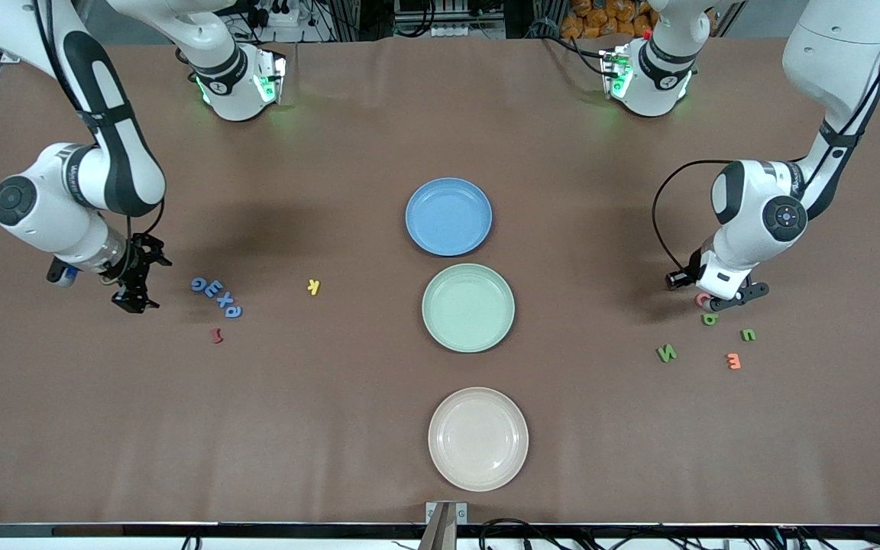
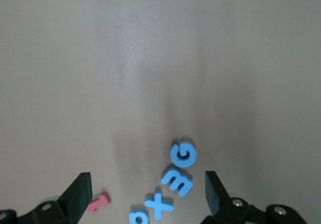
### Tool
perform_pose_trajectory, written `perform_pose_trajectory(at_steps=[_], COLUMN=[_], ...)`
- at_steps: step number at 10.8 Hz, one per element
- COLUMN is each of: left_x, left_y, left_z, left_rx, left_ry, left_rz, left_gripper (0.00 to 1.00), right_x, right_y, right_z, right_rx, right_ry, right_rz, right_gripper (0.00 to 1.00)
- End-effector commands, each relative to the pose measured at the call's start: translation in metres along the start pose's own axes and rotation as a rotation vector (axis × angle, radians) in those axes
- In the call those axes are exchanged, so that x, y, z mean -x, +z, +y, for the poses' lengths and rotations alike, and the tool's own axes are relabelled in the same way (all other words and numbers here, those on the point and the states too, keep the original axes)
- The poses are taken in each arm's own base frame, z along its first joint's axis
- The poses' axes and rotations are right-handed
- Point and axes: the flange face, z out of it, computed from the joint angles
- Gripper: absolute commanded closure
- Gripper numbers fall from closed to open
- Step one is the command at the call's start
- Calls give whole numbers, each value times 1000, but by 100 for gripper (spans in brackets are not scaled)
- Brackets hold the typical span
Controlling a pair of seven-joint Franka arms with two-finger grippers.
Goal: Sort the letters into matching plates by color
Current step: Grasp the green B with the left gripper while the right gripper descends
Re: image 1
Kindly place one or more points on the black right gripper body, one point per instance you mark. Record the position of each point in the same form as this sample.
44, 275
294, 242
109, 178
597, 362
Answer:
132, 267

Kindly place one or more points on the blue foam letter G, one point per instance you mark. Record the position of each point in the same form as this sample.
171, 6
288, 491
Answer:
194, 285

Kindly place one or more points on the green foam letter P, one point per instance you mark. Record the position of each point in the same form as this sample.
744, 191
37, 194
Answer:
707, 321

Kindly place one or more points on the blue foam letter E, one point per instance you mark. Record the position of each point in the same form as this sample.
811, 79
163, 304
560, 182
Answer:
215, 288

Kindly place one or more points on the green foam letter N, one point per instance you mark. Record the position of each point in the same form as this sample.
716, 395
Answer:
667, 354

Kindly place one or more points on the green foam letter U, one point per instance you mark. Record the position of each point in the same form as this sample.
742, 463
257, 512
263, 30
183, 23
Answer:
748, 337

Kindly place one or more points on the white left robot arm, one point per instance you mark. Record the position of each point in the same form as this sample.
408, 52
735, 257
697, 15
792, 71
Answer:
761, 221

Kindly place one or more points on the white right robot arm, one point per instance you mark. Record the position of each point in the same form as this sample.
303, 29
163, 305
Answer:
119, 168

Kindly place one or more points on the pink foam letter G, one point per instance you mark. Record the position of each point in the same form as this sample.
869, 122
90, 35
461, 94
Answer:
700, 300

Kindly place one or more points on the blue foam letter X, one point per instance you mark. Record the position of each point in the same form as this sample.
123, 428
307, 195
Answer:
224, 299

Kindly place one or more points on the blue foam letter Q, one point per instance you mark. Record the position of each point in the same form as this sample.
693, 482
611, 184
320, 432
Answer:
235, 313

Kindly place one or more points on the orange foam letter E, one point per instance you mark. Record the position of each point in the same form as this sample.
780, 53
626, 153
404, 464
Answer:
735, 361

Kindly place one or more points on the green plate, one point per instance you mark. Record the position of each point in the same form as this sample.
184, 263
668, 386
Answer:
468, 308

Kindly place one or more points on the brown table cover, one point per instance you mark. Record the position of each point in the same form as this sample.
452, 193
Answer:
333, 420

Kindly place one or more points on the blue plate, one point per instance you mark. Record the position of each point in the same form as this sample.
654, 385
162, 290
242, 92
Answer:
448, 217

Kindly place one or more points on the beige pink plate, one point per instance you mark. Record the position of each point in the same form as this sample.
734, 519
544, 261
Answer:
478, 439

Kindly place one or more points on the white power strip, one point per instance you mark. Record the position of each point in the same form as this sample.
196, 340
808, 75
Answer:
283, 17
446, 30

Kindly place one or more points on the bag of oranges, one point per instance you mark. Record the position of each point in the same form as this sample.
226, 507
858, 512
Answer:
600, 15

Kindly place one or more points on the black table edge rail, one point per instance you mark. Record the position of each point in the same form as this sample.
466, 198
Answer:
180, 529

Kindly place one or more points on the silver camera mount bracket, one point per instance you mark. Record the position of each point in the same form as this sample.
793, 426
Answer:
446, 516

